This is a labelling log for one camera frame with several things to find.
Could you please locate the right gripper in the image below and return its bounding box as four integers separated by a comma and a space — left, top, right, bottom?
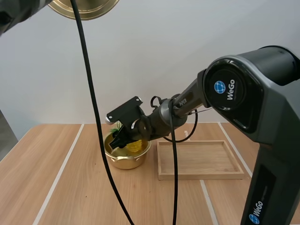
109, 112, 145, 150

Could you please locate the gold pot lid black knob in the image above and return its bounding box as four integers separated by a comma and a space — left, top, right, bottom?
47, 0, 118, 20

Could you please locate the shallow wooden tray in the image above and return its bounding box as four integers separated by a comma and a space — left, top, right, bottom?
156, 140, 245, 181

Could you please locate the gold pot with two handles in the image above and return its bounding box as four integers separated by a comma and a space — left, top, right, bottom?
103, 132, 151, 170

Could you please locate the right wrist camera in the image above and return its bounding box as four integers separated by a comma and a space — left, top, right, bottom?
105, 96, 144, 125

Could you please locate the black cable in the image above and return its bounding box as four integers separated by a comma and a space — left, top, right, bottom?
167, 99, 178, 225
69, 0, 135, 225
163, 108, 199, 143

